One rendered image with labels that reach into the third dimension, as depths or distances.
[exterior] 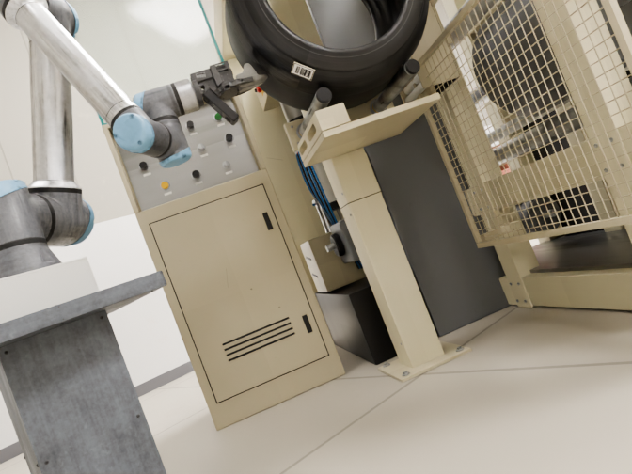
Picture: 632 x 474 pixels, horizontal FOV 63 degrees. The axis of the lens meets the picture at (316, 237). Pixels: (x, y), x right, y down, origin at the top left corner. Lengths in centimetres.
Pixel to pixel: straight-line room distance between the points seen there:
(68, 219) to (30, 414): 55
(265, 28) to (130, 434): 110
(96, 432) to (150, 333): 275
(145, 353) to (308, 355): 218
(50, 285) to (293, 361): 105
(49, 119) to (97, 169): 266
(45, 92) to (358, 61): 89
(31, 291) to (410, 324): 116
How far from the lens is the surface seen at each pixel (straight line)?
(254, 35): 152
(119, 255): 417
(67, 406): 141
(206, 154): 221
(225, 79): 155
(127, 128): 135
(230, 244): 210
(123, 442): 144
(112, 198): 429
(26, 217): 153
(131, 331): 410
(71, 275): 142
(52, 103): 171
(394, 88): 170
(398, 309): 184
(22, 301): 140
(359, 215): 181
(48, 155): 168
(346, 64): 150
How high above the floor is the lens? 50
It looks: 2 degrees up
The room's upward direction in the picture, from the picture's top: 21 degrees counter-clockwise
